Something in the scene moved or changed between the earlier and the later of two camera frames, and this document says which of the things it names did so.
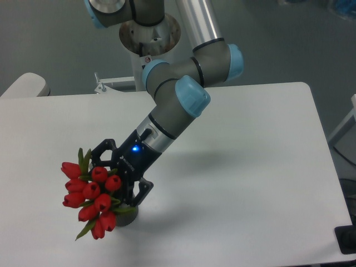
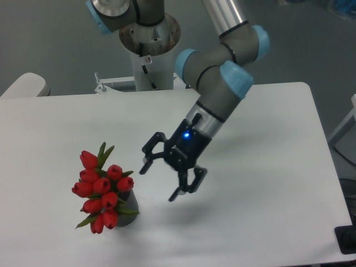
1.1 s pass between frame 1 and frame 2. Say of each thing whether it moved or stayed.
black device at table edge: stayed
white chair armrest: stayed
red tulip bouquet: moved
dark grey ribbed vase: stayed
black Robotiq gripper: moved
